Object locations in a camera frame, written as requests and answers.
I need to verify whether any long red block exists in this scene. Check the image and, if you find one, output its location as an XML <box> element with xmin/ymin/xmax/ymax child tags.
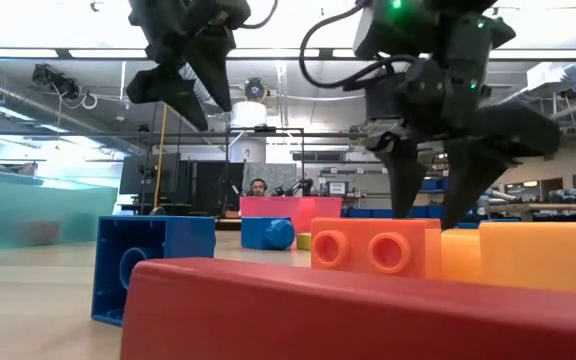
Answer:
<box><xmin>119</xmin><ymin>256</ymin><xmax>576</xmax><ymax>360</ymax></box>

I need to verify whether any orange block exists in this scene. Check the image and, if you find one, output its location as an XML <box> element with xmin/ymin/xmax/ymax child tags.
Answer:
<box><xmin>310</xmin><ymin>216</ymin><xmax>443</xmax><ymax>280</ymax></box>

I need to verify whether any white cylindrical tank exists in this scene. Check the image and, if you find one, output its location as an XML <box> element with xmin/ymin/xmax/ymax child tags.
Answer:
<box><xmin>229</xmin><ymin>99</ymin><xmax>268</xmax><ymax>129</ymax></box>

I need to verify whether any wooden workbench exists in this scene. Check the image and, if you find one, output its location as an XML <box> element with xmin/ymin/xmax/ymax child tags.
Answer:
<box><xmin>487</xmin><ymin>201</ymin><xmax>576</xmax><ymax>221</ymax></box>

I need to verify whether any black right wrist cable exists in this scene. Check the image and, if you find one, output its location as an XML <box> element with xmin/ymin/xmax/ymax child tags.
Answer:
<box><xmin>299</xmin><ymin>3</ymin><xmax>419</xmax><ymax>92</ymax></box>

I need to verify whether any red plastic bin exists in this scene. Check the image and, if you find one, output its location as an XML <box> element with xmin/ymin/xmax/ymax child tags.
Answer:
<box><xmin>239</xmin><ymin>195</ymin><xmax>343</xmax><ymax>235</ymax></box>

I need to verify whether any silver flexible duct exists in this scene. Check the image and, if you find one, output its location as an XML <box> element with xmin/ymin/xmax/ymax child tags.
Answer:
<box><xmin>180</xmin><ymin>62</ymin><xmax>215</xmax><ymax>105</ymax></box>

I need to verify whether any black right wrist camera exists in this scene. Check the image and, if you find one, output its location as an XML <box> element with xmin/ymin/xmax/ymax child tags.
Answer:
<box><xmin>352</xmin><ymin>0</ymin><xmax>442</xmax><ymax>60</ymax></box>

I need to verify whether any dark monitor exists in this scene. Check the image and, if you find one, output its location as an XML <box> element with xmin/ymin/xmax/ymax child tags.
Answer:
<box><xmin>119</xmin><ymin>152</ymin><xmax>183</xmax><ymax>197</ymax></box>

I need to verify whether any black horizontal beam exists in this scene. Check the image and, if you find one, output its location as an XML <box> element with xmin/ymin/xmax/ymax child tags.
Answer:
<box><xmin>0</xmin><ymin>129</ymin><xmax>369</xmax><ymax>142</ymax></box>

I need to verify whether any person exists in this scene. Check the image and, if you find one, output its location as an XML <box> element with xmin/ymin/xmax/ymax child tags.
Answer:
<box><xmin>247</xmin><ymin>177</ymin><xmax>270</xmax><ymax>198</ymax></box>

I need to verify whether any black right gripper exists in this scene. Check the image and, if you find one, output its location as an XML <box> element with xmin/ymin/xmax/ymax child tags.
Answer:
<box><xmin>365</xmin><ymin>0</ymin><xmax>562</xmax><ymax>231</ymax></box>

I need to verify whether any green translucent plastic bin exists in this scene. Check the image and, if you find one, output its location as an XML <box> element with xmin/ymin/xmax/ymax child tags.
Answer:
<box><xmin>0</xmin><ymin>168</ymin><xmax>119</xmax><ymax>253</ymax></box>

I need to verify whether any grey panel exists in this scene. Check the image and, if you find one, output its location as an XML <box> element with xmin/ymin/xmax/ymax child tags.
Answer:
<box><xmin>242</xmin><ymin>162</ymin><xmax>298</xmax><ymax>197</ymax></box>

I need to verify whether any metal shelving rack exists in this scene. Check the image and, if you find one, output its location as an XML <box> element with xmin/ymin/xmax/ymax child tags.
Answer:
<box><xmin>317</xmin><ymin>166</ymin><xmax>493</xmax><ymax>220</ymax></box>

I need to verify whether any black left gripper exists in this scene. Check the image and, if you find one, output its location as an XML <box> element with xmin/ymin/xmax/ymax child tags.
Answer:
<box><xmin>126</xmin><ymin>0</ymin><xmax>252</xmax><ymax>132</ymax></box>

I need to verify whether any small blue block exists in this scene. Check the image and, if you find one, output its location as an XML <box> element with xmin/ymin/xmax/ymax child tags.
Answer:
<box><xmin>90</xmin><ymin>215</ymin><xmax>217</xmax><ymax>328</ymax></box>

